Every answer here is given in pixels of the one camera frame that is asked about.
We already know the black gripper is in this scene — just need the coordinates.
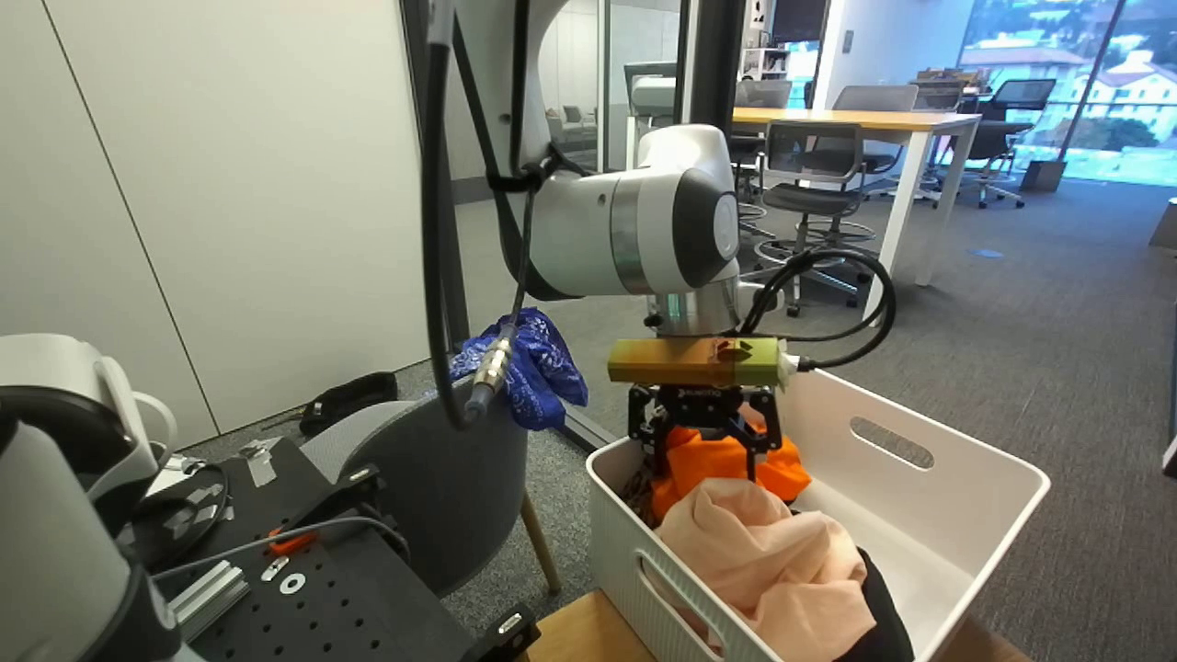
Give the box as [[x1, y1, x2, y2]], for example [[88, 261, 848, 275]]
[[626, 378, 788, 477]]

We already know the orange clothing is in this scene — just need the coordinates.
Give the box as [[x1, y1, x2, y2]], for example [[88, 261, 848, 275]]
[[644, 420, 812, 527]]

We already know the brown patterned clothing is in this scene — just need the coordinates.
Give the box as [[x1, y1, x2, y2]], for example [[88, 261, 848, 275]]
[[617, 436, 659, 523]]

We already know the pale pink clothing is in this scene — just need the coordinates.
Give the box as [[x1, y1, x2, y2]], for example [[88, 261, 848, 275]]
[[654, 474, 881, 662]]

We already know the black clothing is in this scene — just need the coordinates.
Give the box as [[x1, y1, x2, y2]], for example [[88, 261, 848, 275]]
[[850, 548, 918, 662]]

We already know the grey office chair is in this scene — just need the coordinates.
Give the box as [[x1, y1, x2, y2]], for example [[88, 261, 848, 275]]
[[734, 117, 876, 318], [734, 77, 804, 163]]

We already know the grey shell chair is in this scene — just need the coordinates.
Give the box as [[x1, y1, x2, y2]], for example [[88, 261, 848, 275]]
[[300, 370, 566, 604]]

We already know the white plastic basket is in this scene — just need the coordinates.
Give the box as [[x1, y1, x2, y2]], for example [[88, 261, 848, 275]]
[[580, 356, 1057, 662]]

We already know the black office chair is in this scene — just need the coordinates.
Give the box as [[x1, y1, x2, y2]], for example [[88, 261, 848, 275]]
[[959, 74, 1061, 214]]

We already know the blue patterned cloth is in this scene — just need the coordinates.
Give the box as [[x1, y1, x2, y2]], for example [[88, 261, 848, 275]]
[[447, 305, 593, 435]]

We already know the wooden top office table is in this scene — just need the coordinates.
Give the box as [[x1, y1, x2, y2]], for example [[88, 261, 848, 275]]
[[734, 104, 985, 329]]

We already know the black floor equipment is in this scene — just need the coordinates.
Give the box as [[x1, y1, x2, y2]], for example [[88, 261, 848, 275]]
[[300, 367, 403, 436]]

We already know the black perforated board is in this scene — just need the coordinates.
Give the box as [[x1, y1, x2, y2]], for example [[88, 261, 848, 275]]
[[116, 435, 544, 662]]

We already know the brown planter box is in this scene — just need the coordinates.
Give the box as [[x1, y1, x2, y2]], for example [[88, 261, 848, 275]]
[[914, 65, 985, 114]]

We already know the white paper tag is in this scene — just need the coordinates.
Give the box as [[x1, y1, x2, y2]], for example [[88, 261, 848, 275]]
[[240, 435, 287, 491]]

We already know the black base cover with tape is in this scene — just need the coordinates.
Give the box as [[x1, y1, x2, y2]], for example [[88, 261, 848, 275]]
[[121, 453, 240, 572]]

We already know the wood and green camera bar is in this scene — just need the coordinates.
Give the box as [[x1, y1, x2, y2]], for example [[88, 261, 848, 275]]
[[602, 336, 804, 389]]

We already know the thick black cable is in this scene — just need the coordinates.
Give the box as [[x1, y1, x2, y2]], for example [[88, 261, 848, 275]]
[[394, 0, 547, 435]]

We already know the thick black frame post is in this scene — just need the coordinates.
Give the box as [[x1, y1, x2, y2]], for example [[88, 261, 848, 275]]
[[685, 0, 752, 139]]

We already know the thin grey cable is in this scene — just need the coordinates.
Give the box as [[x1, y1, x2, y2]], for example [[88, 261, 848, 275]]
[[152, 511, 415, 581]]

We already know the aluminium extrusion rail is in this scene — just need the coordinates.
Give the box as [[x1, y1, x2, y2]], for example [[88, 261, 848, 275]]
[[161, 555, 254, 638]]

